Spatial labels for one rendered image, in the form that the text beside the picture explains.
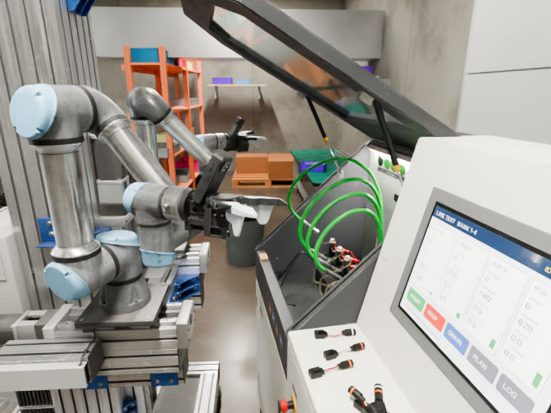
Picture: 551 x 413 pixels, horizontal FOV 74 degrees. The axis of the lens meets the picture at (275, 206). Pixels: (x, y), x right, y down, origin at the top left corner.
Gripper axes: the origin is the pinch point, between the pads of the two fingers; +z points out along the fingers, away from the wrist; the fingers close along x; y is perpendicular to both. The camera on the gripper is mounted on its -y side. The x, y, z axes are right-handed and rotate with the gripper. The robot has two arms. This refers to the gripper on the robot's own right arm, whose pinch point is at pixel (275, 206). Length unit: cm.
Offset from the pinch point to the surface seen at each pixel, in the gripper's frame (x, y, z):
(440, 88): -320, -67, 31
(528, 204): -11.2, -3.9, 43.5
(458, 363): -10.9, 29.0, 36.6
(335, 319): -40, 41, 6
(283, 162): -545, 26, -206
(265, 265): -75, 41, -33
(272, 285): -60, 43, -23
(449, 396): -11, 36, 36
